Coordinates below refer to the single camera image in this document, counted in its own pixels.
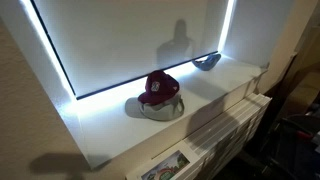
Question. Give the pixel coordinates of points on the blue-grey cloth cap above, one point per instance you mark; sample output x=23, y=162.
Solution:
x=207, y=63

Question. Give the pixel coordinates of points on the maroon baseball cap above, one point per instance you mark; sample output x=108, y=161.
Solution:
x=160, y=87

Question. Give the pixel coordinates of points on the grey baseball cap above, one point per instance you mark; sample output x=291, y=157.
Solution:
x=165, y=112

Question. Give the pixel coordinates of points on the dark blind bottom bar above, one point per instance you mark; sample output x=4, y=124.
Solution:
x=143, y=76

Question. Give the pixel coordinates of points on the white roller window blind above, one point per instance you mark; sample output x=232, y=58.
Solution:
x=126, y=36

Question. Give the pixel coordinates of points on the colourful picture card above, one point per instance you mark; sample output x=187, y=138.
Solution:
x=166, y=166

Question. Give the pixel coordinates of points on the brown cardboard box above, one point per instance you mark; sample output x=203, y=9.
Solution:
x=301, y=93

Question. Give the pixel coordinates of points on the dark chair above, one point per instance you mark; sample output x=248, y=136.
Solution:
x=293, y=150

